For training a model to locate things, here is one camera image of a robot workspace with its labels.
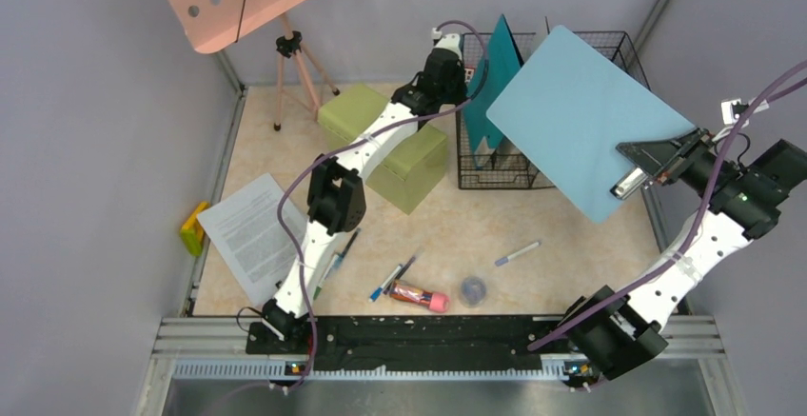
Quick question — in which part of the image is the teal folder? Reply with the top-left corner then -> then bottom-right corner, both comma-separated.
463,14 -> 523,154

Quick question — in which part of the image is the light blue clipboard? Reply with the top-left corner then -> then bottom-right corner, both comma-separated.
486,26 -> 695,223

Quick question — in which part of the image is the black wire desk organizer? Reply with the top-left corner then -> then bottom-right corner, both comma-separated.
455,30 -> 649,190

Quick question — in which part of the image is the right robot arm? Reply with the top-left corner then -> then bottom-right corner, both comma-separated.
558,129 -> 806,380

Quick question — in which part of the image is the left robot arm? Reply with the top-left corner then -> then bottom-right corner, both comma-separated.
258,30 -> 469,353

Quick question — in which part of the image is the red calculator cube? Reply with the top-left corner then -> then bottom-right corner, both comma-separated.
464,68 -> 476,84

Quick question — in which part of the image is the green rectangular box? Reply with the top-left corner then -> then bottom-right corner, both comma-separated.
318,84 -> 448,214

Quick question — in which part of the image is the white blue marker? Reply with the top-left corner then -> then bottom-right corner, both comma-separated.
494,241 -> 541,267

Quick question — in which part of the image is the black pen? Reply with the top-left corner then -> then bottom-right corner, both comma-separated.
332,228 -> 362,269

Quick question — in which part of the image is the clear round container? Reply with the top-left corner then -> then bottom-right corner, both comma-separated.
460,276 -> 487,307

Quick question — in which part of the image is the pink capped pencil tube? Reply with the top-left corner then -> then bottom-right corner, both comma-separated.
388,280 -> 449,313

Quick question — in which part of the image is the blue capped marker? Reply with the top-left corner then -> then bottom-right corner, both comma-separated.
368,264 -> 404,302

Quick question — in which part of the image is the green capped marker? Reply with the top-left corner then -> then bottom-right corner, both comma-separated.
313,269 -> 331,301

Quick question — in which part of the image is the printed paper clipboard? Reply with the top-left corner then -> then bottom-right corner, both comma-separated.
198,173 -> 306,305

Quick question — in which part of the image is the yellow green block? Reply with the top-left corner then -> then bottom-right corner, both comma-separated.
179,201 -> 209,257

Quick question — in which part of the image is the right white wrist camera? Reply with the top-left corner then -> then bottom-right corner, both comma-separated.
720,98 -> 770,129

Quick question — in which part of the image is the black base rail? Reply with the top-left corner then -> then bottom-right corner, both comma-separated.
246,315 -> 579,372

